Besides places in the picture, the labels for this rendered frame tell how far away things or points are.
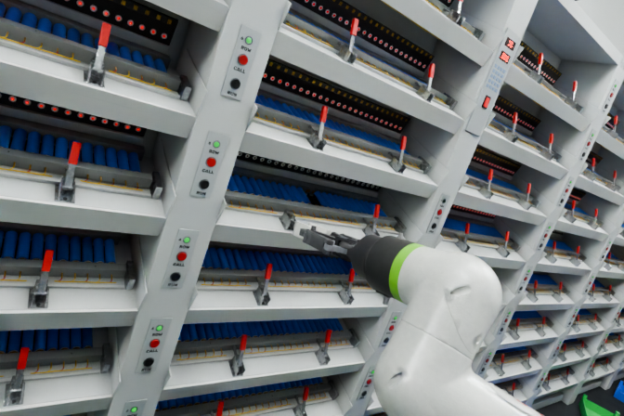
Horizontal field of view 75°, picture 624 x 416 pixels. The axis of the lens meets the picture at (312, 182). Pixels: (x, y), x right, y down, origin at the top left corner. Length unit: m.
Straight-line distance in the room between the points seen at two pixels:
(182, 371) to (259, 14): 0.76
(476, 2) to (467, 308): 0.94
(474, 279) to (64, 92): 0.62
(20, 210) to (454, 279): 0.63
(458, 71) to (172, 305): 0.94
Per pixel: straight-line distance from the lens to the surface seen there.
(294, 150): 0.83
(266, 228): 0.86
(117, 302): 0.86
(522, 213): 1.61
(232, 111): 0.75
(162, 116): 0.72
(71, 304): 0.84
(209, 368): 1.05
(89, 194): 0.77
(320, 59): 0.83
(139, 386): 0.97
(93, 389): 0.97
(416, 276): 0.59
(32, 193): 0.75
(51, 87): 0.69
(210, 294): 0.93
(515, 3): 1.25
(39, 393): 0.95
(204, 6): 0.72
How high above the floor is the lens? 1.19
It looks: 9 degrees down
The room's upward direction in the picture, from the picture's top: 20 degrees clockwise
